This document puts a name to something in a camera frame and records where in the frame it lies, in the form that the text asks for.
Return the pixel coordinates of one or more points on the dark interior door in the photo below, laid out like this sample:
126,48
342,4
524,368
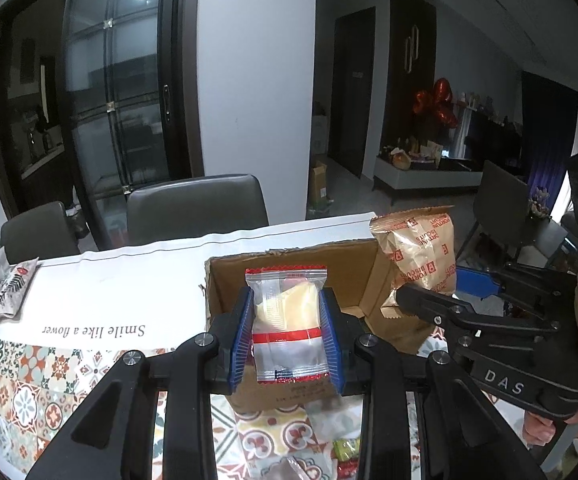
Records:
355,95

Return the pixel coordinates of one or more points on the red snack packet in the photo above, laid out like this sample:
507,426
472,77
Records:
349,471

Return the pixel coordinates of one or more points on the white printed snack packet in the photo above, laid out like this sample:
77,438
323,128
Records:
11,287

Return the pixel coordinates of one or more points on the red foil balloons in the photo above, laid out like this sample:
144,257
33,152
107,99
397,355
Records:
439,102

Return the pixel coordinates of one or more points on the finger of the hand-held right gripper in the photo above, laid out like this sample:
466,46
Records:
449,312
476,282

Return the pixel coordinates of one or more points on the clear red-edged snack packet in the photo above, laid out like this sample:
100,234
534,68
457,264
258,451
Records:
289,310

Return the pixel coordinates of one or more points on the dark curtain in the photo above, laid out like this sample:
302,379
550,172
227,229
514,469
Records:
549,130

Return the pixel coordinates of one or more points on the green yellow snack packet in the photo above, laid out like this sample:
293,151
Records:
346,448

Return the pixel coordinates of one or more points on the glass sliding door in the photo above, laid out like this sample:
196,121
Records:
119,85

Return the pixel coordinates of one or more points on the flower bouquet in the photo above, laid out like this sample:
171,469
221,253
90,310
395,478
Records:
539,202

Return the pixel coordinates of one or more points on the narrow grey dining chair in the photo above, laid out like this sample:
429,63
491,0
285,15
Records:
39,232

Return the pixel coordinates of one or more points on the wide grey dining chair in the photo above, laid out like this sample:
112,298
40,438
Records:
196,207

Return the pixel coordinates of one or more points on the gold biscuit packet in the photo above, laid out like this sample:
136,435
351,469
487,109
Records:
419,250

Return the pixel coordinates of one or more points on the small cardboard carton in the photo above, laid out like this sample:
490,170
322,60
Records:
319,182

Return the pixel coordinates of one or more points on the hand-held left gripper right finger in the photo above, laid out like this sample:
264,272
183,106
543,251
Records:
330,345

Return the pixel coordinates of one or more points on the clear plastic snack packet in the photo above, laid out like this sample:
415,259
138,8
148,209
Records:
289,470

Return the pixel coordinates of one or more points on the white translucent snack packet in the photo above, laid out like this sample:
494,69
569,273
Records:
331,417

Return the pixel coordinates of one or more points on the white low cabinet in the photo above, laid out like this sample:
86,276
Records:
419,180

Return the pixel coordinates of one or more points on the brown wooden entrance door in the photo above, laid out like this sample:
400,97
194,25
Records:
411,35

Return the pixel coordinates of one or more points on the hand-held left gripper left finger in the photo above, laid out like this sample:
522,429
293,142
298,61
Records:
241,345

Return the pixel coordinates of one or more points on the brown cardboard box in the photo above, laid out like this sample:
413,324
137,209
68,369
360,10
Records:
349,280

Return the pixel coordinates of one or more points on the person's right hand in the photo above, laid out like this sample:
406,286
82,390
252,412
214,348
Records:
539,427

